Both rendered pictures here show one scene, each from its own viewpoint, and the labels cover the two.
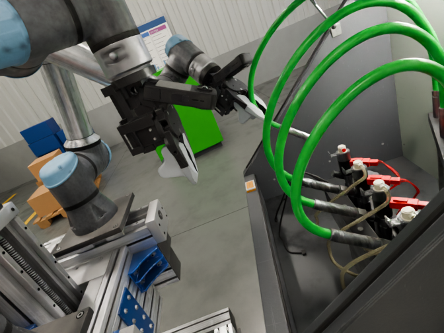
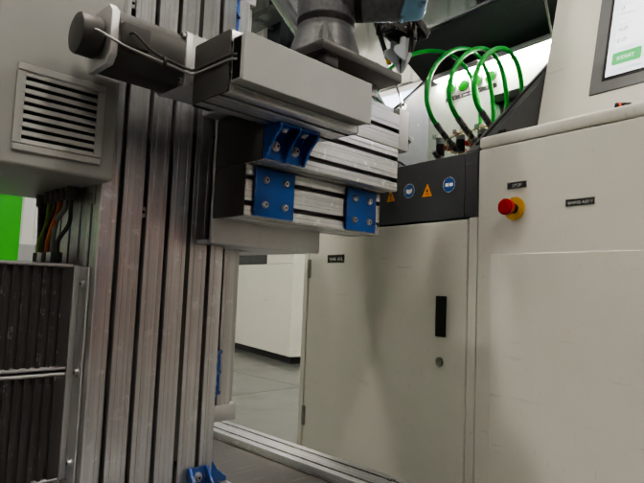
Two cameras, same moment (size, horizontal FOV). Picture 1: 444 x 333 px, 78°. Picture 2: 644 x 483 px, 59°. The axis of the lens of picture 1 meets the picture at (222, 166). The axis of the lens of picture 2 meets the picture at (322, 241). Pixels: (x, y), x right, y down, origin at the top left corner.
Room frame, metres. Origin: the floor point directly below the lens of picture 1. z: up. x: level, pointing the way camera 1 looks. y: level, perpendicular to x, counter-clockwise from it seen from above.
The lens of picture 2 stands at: (-0.41, 1.27, 0.61)
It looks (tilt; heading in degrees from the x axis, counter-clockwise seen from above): 5 degrees up; 313
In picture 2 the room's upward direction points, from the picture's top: 2 degrees clockwise
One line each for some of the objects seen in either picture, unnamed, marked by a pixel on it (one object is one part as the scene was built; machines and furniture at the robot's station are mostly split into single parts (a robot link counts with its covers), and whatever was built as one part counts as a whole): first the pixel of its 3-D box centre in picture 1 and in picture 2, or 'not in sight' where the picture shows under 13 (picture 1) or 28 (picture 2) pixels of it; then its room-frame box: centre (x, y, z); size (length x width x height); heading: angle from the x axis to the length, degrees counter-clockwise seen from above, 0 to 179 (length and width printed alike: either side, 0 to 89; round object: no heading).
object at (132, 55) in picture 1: (124, 60); not in sight; (0.46, 0.07, 1.43); 0.08 x 0.08 x 0.05
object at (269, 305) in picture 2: not in sight; (290, 244); (3.35, -2.34, 1.00); 1.30 x 1.09 x 1.99; 163
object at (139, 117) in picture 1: (146, 111); (397, 15); (0.46, 0.08, 1.35); 0.09 x 0.08 x 0.12; 80
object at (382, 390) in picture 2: not in sight; (373, 348); (0.57, -0.01, 0.44); 0.65 x 0.02 x 0.68; 170
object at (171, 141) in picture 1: (174, 143); (408, 37); (0.44, 0.06, 1.29); 0.05 x 0.02 x 0.09; 170
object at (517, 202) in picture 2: not in sight; (509, 207); (0.13, 0.10, 0.80); 0.05 x 0.04 x 0.05; 170
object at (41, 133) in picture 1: (66, 143); not in sight; (6.45, 3.03, 0.61); 1.26 x 0.48 x 1.22; 87
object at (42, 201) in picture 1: (60, 180); not in sight; (4.28, 2.42, 0.39); 1.20 x 0.85 x 0.79; 9
